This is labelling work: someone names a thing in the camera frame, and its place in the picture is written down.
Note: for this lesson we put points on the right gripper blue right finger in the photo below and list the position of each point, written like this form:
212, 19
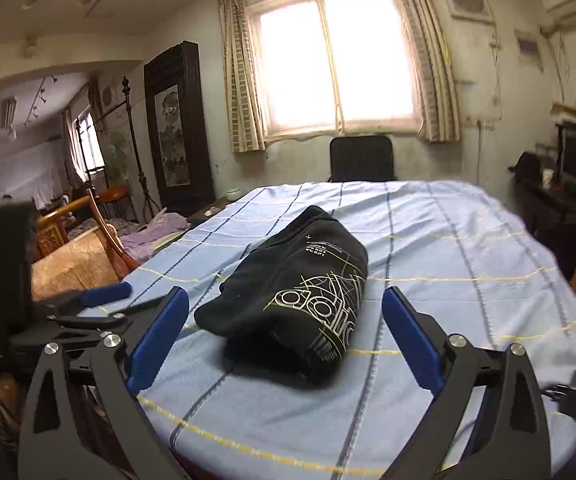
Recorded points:
416, 345

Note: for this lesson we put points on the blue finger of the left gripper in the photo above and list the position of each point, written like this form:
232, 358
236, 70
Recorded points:
98, 297

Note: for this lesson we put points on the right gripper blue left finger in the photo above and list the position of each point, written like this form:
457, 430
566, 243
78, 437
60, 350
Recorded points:
153, 347

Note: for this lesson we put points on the black printed sweatshirt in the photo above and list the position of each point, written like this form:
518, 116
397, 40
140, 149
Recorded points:
292, 304

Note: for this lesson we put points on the wooden armchair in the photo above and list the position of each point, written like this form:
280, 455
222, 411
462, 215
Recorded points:
93, 259

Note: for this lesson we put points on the purple cloth pile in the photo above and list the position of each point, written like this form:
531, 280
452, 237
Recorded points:
162, 230

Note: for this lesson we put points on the dark wooden nightstand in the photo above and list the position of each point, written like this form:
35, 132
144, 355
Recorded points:
207, 212

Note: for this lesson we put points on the light blue checked bedsheet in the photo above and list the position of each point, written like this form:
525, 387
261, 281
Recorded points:
454, 251

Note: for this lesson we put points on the black coat stand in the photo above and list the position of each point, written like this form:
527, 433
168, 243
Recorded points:
150, 207

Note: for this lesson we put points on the standing fan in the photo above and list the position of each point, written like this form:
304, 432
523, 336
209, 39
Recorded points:
118, 156

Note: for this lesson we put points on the black office chair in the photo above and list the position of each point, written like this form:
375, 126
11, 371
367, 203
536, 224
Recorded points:
361, 158

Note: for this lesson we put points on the dark cluttered desk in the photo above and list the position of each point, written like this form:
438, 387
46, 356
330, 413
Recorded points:
550, 215

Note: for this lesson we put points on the white paper cup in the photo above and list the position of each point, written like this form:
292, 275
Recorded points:
547, 176

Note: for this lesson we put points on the left striped curtain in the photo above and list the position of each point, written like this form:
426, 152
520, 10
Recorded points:
245, 122

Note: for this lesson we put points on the striped curtain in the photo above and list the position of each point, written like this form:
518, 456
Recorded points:
440, 120
245, 122

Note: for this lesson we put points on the right striped curtain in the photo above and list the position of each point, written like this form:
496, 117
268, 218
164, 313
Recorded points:
440, 120

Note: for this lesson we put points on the bright window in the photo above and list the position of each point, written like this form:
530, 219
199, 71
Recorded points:
333, 67

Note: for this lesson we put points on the dark framed wall painting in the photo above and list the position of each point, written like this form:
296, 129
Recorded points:
176, 127

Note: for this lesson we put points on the white wall vent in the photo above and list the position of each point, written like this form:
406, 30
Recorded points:
471, 10

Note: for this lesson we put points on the white wall air conditioner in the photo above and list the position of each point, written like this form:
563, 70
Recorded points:
561, 17

